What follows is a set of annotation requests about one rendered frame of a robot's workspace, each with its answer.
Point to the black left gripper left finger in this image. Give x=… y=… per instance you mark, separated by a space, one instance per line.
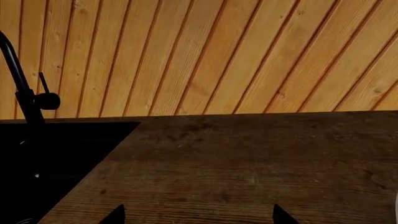
x=116 y=217

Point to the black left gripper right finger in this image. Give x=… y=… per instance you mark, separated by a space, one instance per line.
x=282 y=217

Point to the black kitchen sink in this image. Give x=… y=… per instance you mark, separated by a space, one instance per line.
x=46 y=163

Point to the white bowl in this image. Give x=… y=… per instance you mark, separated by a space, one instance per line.
x=396 y=204

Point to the black kitchen faucet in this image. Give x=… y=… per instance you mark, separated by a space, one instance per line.
x=28 y=100

